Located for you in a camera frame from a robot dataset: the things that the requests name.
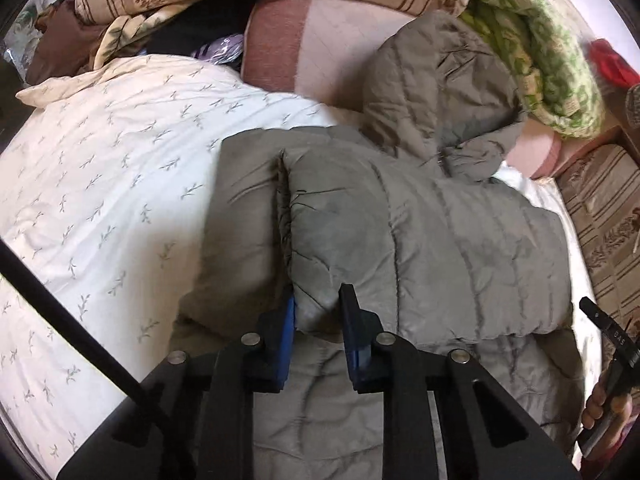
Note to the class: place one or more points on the person's right hand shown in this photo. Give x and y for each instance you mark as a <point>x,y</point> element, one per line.
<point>597,407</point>

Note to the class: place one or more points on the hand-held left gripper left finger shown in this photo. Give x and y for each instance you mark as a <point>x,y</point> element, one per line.
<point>289,320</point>

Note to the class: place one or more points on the striped floral cushion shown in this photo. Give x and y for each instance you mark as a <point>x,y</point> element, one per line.
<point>600,210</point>

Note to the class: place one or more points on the brown cloth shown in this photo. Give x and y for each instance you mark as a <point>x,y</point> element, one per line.
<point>60,45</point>

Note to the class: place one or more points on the cream leaf-print cloth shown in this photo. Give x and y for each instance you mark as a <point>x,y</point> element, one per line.
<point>125,32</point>

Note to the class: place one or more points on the grey padded jacket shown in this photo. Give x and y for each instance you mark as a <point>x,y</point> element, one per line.
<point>425,240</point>

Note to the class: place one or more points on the white leaf-print bedsheet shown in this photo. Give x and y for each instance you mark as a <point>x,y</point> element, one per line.
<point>100,170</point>

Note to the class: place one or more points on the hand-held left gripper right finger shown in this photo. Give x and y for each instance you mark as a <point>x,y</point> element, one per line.
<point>354,345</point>

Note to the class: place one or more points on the green patterned blanket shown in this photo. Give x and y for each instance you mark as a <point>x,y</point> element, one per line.
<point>540,60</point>

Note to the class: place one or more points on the purple cloth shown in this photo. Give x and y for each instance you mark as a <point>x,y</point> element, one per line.
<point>220,47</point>

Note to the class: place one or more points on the red cloth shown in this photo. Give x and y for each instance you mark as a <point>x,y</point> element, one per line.
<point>612,62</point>

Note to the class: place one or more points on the floral plastic bag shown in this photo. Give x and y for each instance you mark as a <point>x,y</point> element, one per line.
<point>22,45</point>

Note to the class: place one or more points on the black cloth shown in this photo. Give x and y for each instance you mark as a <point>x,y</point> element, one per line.
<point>200,25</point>

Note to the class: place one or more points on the pink blanket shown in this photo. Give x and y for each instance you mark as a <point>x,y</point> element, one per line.
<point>325,35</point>

